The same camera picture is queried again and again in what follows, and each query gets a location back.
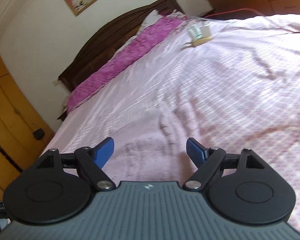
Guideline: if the small black hanging pouch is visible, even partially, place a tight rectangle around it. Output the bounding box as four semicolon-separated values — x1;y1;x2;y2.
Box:
32;128;45;140

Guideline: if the yellow wooden wardrobe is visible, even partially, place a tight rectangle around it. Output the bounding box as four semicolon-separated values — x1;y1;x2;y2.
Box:
0;56;54;200

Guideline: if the pink checked bedspread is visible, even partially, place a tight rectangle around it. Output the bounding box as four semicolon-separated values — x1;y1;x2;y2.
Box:
49;14;300;231

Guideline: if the dark wooden headboard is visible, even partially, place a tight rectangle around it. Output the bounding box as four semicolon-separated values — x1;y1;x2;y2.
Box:
57;0;183;122

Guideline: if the power strip with chargers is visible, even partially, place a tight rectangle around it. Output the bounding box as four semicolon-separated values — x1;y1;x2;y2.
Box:
187;23;212;47

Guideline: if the magenta quilted pillow cover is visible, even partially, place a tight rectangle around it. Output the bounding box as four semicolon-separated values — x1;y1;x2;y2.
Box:
67;16;185;113

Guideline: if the white pillow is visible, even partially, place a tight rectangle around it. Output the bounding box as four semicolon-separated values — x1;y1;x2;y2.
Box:
115;9;165;53

